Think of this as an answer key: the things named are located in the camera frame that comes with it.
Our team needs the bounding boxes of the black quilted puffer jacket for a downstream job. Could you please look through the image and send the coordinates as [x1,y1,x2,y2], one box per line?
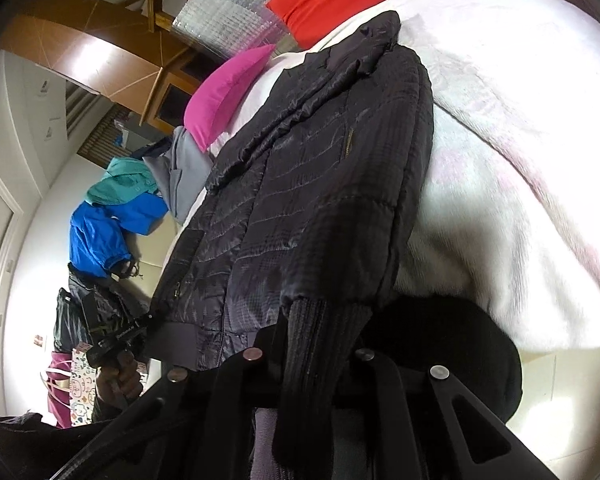
[144,8,436,480]

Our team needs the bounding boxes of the person's left hand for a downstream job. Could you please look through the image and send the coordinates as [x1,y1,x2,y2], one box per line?
[96,351,143,410]

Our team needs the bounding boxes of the patterned gift bag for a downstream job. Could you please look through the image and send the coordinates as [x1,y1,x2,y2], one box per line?
[69,342,97,427]

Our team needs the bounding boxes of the blue jacket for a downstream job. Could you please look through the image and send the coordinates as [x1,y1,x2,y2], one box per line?
[69,193,168,278]

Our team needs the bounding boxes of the teal garment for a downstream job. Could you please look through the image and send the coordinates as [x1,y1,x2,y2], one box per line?
[84,157,158,206]

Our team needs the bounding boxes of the grey garment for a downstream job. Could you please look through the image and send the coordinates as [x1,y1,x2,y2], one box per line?
[142,126,212,224]

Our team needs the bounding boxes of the white fleece bed blanket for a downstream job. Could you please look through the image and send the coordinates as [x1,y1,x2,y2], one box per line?
[221,0,600,352]

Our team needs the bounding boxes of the magenta pillow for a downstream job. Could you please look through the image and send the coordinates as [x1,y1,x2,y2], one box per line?
[184,44,275,152]

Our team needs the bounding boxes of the wooden cabinet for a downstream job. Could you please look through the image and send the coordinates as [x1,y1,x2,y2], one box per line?
[0,0,220,134]

